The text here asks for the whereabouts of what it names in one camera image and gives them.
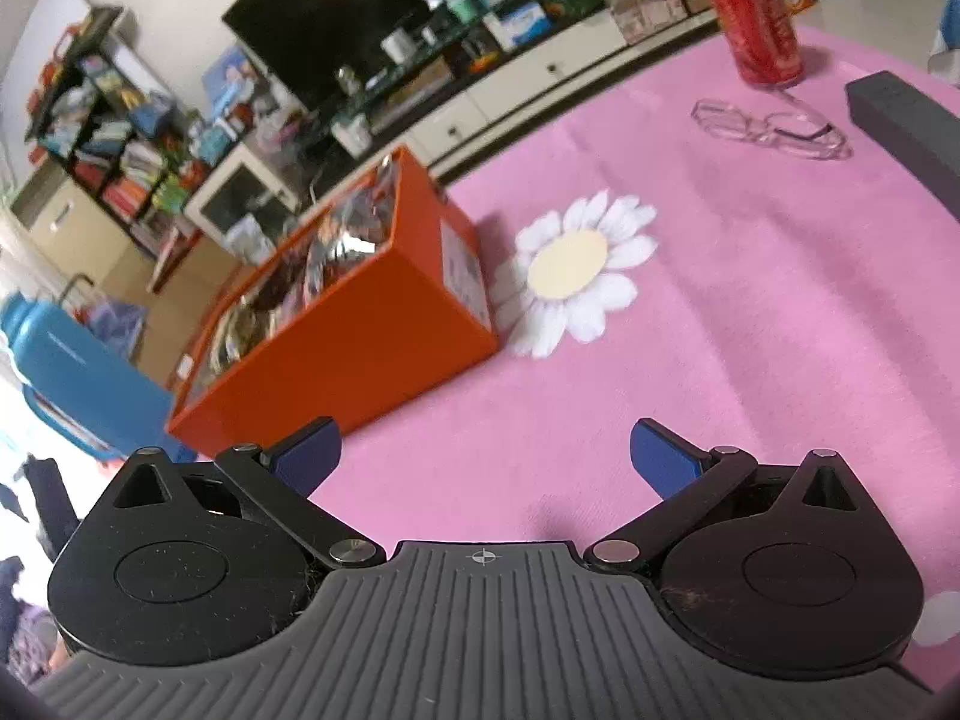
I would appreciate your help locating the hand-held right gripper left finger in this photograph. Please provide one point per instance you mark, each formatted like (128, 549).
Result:
(300, 456)

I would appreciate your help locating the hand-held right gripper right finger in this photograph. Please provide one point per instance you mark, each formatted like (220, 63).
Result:
(667, 459)

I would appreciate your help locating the orange cardboard box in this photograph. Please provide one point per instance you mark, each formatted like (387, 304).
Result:
(360, 345)

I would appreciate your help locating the brown chocolate packet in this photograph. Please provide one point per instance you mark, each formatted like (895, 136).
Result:
(289, 283)

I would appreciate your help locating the pink flowered tablecloth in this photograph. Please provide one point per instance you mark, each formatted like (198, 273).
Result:
(750, 315)

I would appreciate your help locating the blue thermos flask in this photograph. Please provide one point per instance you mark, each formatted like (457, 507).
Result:
(82, 382)

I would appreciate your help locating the white glass-door cabinet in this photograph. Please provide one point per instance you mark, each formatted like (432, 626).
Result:
(240, 202)

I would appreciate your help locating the beige standing air conditioner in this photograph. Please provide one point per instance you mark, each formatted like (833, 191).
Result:
(67, 232)

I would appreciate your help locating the clear eyeglasses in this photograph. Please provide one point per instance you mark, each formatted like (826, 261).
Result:
(795, 136)

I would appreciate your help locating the black bookshelf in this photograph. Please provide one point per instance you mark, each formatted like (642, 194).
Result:
(112, 127)

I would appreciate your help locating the glass jar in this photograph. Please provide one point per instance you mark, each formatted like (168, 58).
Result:
(346, 80)

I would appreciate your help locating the framed picture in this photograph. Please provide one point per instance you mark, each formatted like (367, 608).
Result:
(231, 82)

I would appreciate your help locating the white television stand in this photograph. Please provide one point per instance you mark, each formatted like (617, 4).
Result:
(525, 82)

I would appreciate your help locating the dark grey case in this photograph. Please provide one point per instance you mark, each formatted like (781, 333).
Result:
(907, 135)

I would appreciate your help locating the white mug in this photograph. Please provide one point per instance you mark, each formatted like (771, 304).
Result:
(397, 47)

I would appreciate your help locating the red soda can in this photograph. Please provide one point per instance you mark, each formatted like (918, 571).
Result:
(757, 22)

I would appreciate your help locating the black television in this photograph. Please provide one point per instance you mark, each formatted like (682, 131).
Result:
(352, 7)

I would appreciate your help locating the blue tissue box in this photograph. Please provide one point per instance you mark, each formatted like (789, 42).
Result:
(519, 26)

